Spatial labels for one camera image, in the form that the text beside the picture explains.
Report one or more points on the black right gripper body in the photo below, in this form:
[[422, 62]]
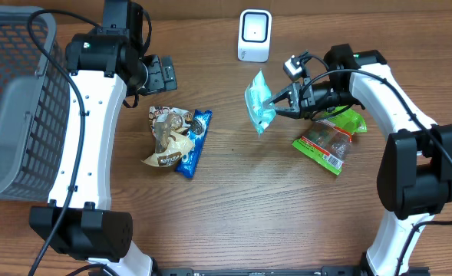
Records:
[[311, 96]]

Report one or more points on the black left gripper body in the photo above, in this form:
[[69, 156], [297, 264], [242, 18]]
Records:
[[155, 81]]

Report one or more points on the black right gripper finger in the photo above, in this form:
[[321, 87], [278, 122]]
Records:
[[288, 93], [291, 112]]

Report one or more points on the teal wet wipes pack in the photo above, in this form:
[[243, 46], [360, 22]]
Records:
[[256, 94]]

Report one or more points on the green snack bag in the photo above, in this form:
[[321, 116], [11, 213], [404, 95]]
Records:
[[328, 140]]

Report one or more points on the brown white pastry wrapper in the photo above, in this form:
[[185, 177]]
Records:
[[169, 126]]

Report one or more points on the blue Oreo cookie pack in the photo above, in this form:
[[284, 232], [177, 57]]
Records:
[[197, 135]]

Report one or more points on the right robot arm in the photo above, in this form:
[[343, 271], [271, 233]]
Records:
[[414, 180]]

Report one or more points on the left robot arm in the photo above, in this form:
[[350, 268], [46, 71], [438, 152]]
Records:
[[103, 67]]

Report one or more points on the white barcode scanner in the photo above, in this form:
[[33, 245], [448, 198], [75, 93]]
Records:
[[254, 35]]

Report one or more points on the grey plastic mesh basket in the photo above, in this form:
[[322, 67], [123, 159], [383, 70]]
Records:
[[34, 105]]

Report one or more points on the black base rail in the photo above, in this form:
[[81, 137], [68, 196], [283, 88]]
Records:
[[324, 271]]

